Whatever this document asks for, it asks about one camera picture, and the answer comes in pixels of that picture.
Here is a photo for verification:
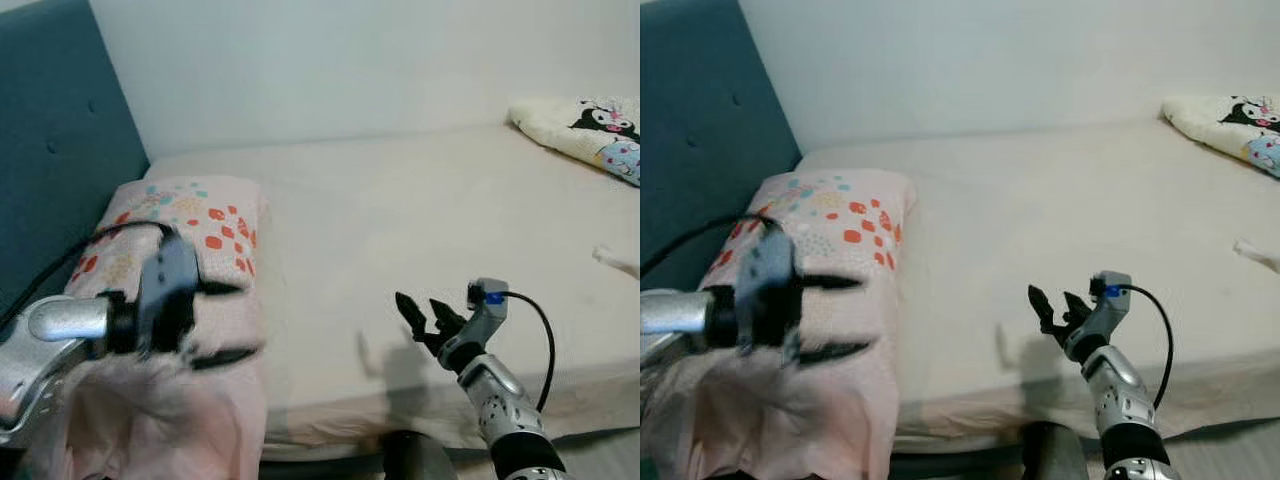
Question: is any cream cartoon print blanket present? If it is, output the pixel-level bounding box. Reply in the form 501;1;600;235
508;95;641;186
1160;95;1280;179

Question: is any teal upholstered bed frame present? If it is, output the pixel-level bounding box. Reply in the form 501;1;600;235
640;0;801;291
0;0;151;311

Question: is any pink patterned pillow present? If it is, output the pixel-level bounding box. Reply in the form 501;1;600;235
30;175;269;480
645;168;916;480

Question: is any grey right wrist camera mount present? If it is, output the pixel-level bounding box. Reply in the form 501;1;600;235
1085;270;1134;341
465;278;511;346

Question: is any grey robot right leg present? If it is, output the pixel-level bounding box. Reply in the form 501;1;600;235
1020;422;1091;480

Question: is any cream bed mattress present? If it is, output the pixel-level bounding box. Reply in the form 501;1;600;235
145;120;641;461
795;115;1280;456

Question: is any small white cloth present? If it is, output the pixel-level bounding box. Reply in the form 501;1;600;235
1233;238;1280;273
595;245;641;279

